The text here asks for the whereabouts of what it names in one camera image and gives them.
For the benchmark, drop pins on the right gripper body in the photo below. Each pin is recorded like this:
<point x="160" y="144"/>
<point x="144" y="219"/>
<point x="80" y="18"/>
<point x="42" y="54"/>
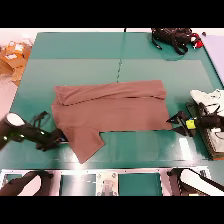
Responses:
<point x="193" y="124"/>

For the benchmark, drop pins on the cardboard box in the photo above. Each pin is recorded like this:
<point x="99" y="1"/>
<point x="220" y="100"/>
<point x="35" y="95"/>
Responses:
<point x="15" y="60"/>

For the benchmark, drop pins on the red object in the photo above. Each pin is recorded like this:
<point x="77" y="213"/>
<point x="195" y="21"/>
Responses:
<point x="197" y="40"/>

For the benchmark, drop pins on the white garment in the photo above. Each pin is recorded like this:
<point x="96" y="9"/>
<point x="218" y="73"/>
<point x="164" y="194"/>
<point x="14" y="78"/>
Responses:
<point x="208" y="98"/>

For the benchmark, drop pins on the brown T-shirt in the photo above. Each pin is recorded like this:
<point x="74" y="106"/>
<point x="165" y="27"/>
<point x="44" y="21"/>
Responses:
<point x="110" y="108"/>

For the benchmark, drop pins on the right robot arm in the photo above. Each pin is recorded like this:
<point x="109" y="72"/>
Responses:
<point x="214" y="121"/>

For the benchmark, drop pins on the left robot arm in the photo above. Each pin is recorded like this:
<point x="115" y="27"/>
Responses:
<point x="14" y="132"/>

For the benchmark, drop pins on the silver frame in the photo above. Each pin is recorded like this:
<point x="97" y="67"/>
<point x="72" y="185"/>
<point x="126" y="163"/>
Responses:
<point x="106" y="181"/>

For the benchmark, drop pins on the black bag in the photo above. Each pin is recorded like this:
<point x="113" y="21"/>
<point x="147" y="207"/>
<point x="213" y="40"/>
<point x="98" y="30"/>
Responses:
<point x="173" y="37"/>

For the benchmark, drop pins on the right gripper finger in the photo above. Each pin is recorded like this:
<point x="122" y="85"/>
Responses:
<point x="179" y="118"/>
<point x="184" y="130"/>

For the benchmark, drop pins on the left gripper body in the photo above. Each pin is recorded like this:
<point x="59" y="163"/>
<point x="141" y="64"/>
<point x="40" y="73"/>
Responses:
<point x="50" y="138"/>

